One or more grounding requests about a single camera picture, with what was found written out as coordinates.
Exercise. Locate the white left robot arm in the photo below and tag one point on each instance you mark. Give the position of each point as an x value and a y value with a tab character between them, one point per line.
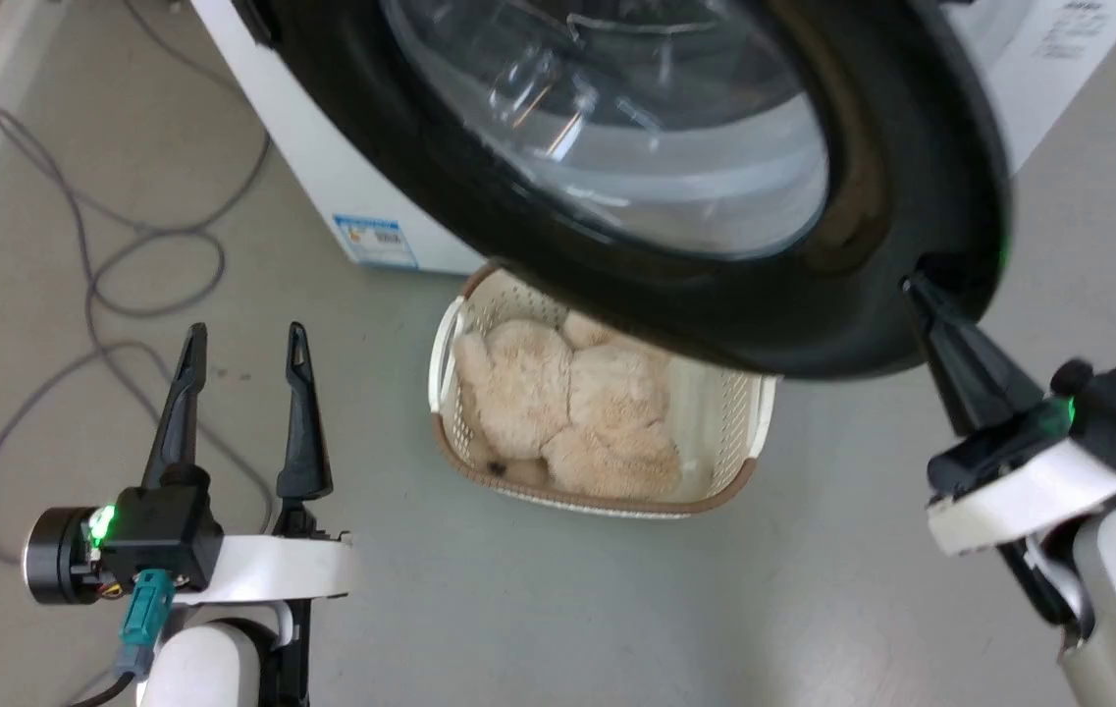
204	668

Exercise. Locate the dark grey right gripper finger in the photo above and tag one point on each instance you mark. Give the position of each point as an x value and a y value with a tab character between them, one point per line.
975	373

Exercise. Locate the white washing machine body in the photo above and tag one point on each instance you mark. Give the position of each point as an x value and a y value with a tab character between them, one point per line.
322	147

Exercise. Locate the white brown-rimmed laundry basket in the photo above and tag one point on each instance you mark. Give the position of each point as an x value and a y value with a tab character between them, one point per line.
726	432

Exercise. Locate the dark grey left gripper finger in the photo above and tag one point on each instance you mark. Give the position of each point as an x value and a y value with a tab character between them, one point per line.
183	412
302	432

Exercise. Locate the blue energy label sticker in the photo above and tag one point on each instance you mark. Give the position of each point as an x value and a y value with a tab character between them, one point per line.
376	242

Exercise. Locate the black round glass washer door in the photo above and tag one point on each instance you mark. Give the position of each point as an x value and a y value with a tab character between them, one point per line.
420	177

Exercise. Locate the beige plush teddy bear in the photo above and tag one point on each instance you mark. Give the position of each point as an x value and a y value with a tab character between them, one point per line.
538	393

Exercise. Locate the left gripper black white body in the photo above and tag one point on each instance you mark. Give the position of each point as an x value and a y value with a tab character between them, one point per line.
165	530

